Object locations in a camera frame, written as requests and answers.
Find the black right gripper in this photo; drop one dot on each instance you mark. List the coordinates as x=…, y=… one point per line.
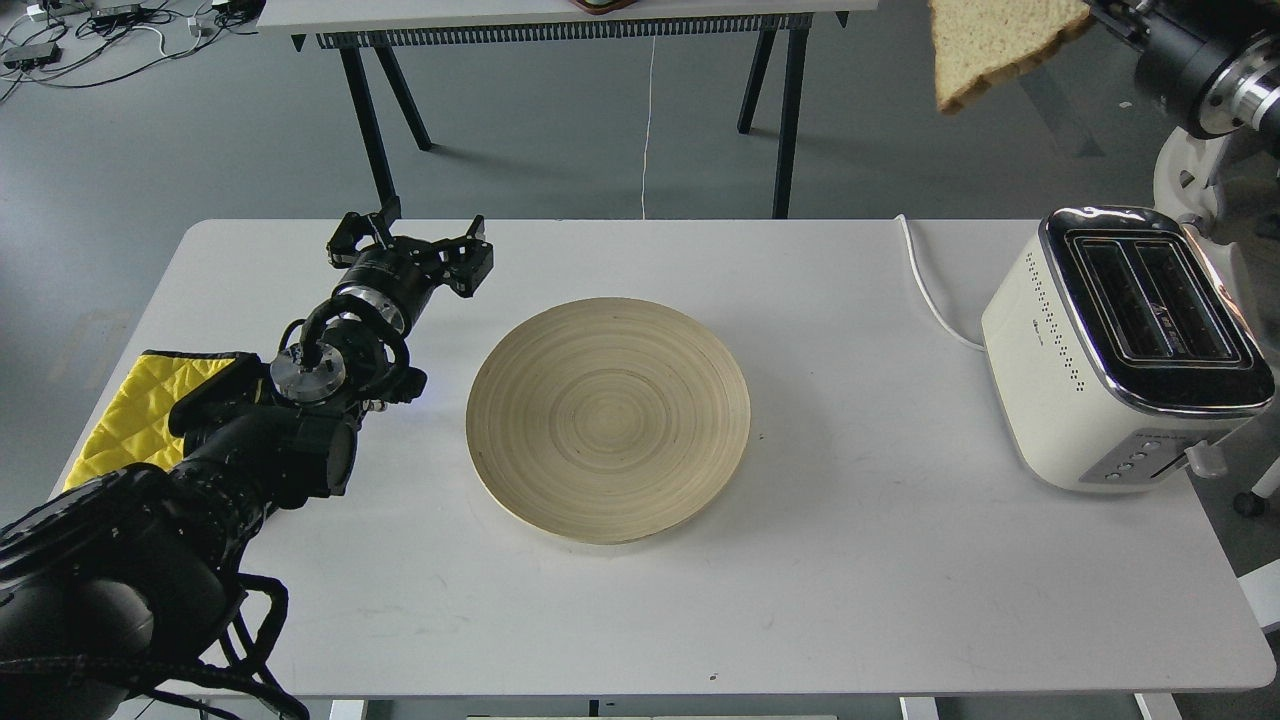
x=1209, y=65

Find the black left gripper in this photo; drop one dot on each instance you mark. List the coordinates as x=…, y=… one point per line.
x=396, y=276

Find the slice of bread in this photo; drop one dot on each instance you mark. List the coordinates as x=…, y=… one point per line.
x=980, y=44

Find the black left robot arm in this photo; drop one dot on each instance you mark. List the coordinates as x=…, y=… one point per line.
x=134, y=579

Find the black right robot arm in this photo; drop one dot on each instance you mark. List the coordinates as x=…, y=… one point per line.
x=1212, y=66

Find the cream white toaster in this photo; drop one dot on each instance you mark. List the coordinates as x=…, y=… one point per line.
x=1116, y=357

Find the white office chair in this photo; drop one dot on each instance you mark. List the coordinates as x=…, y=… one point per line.
x=1189, y=186

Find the background table with black legs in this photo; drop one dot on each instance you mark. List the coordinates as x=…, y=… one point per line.
x=543, y=43

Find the round wooden plate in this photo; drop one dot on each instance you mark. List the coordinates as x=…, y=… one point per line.
x=607, y=421

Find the yellow quilted cloth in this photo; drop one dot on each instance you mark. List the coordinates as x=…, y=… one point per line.
x=134, y=425

